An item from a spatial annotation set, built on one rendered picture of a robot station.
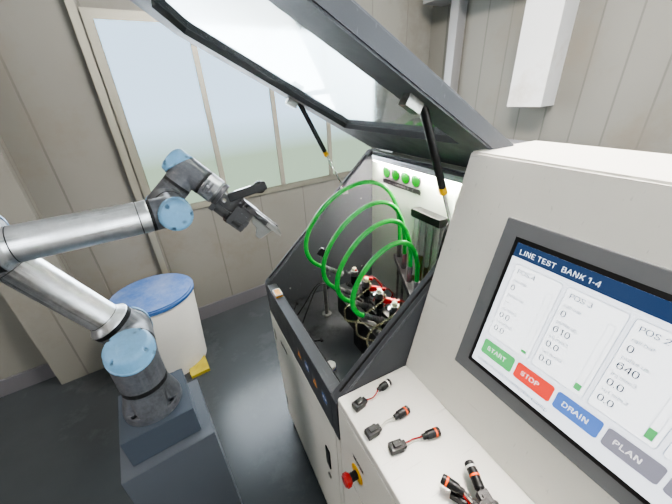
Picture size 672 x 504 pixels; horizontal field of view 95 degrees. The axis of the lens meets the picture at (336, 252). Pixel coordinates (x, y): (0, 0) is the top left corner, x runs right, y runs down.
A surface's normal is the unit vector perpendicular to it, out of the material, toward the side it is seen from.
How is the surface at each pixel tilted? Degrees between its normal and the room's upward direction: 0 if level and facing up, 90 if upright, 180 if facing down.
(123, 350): 7
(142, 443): 90
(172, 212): 90
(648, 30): 90
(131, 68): 90
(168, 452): 0
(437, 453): 0
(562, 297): 76
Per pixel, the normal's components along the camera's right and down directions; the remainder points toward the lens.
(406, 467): -0.05, -0.89
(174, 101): 0.56, 0.36
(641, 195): -0.88, 0.03
